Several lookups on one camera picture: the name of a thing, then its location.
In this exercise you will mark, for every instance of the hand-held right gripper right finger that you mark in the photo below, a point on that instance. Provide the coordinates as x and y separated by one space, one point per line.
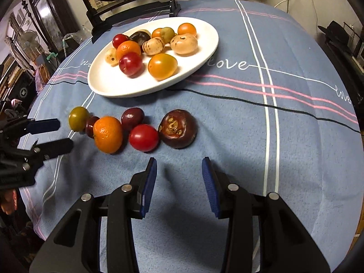
209 187

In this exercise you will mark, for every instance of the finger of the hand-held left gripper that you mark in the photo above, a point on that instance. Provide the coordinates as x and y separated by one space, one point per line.
57 147
45 125

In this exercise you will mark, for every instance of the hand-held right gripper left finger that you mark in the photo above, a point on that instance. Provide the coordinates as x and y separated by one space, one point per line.
148 187

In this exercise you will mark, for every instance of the green yellow cherry tomato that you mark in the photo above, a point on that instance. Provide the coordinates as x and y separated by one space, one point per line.
78 118

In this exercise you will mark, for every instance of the white oval plate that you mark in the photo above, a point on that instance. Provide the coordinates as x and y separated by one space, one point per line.
108 82

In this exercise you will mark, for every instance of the large red plum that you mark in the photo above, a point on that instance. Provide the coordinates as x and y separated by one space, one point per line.
130 64

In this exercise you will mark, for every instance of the orange mandarin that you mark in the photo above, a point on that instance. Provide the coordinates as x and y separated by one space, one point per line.
128 49
108 135

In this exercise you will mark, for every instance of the large orange tomato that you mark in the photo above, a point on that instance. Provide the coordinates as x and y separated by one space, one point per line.
162 66

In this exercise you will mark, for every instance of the dark purple round fruit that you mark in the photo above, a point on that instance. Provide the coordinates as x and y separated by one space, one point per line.
138 37

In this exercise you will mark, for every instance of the large pale yellow fruit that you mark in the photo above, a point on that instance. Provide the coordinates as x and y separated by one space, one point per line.
184 45

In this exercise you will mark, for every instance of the person's left hand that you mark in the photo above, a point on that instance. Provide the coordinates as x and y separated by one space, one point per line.
8 202

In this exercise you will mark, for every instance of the small dark red tomato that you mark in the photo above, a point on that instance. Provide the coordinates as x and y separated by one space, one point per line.
90 128

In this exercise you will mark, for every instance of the purple orange bag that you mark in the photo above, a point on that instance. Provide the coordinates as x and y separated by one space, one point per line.
39 75

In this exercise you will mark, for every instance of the blue striped tablecloth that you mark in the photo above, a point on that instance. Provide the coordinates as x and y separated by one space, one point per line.
256 148

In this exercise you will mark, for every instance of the dark brown mangosteen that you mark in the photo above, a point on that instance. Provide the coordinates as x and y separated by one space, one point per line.
179 130

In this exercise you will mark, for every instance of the dark red plum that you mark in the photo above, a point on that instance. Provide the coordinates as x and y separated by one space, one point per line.
132 118

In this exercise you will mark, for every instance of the electric fan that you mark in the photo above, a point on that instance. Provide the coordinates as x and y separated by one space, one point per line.
28 38

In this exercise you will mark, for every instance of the clear plastic bag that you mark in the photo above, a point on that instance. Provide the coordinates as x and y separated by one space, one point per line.
71 38

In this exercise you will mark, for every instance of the dark wooden glass cabinet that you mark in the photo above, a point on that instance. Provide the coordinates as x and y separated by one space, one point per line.
42 14

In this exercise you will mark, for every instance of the red cherry tomato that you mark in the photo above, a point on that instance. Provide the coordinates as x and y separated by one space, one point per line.
119 40

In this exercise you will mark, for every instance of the pale striped fruit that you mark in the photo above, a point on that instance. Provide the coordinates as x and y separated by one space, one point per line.
153 46

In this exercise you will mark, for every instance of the small orange cherry tomato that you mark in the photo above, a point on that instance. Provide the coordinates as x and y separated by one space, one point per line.
156 33

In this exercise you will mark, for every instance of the dark furniture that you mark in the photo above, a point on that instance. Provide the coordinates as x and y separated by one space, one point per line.
342 61

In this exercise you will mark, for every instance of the black hat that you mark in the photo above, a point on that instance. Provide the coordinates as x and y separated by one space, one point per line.
337 31

